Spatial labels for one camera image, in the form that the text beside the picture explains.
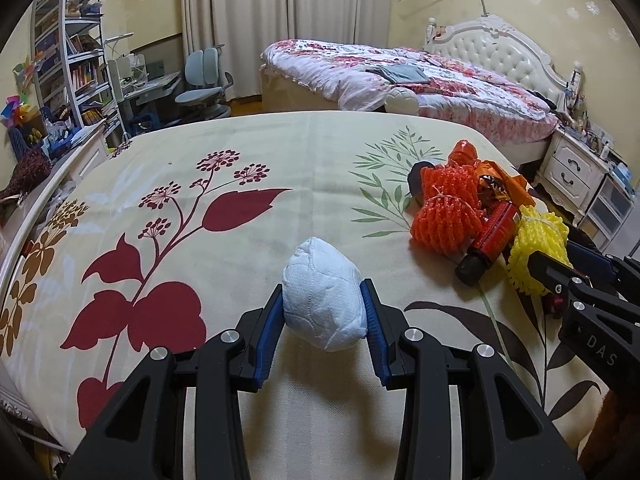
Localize yellow foam fruit net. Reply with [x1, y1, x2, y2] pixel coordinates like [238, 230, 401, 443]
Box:
[506, 205, 572, 296]

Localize grey folded cloth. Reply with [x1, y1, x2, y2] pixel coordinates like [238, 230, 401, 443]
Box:
[367, 64, 430, 84]

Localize white tissue ball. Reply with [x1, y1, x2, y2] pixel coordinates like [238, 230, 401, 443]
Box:
[282, 237, 368, 352]

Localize white bookshelf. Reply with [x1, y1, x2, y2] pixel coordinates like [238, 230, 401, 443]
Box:
[30, 0, 126, 150]

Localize white tufted headboard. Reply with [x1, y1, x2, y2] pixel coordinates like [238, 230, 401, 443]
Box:
[424, 14, 567, 108]

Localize grey-blue desk chair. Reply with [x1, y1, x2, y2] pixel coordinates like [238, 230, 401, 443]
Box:
[175, 44, 234, 122]

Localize red-orange crumpled plastic bag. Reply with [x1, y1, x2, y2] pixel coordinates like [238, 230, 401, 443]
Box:
[447, 140, 478, 167]

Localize study desk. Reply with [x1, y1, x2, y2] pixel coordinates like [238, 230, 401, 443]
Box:
[106, 54, 181, 140]

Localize beige curtains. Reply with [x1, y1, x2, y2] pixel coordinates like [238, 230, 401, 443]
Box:
[182, 0, 390, 98]

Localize white nightstand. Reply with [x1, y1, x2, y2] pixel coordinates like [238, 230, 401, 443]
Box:
[534, 128, 608, 226]

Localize white blue milk powder packet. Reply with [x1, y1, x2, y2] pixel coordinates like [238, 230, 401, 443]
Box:
[407, 160, 435, 198]

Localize orange foam fruit net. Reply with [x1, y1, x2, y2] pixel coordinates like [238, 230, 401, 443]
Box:
[420, 165, 482, 209]

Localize pink floral bed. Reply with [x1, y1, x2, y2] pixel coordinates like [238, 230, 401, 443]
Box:
[260, 39, 559, 146]

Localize plastic drawer unit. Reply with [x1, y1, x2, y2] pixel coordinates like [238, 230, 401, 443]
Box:
[578, 174, 634, 252]

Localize cream floral bed sheet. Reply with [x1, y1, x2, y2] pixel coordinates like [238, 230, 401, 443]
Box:
[1, 112, 604, 479]

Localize red black tube package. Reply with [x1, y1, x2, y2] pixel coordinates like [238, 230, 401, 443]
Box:
[454, 202, 520, 287]

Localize orange plastic bag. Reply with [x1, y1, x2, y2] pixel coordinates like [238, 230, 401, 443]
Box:
[475, 160, 536, 207]

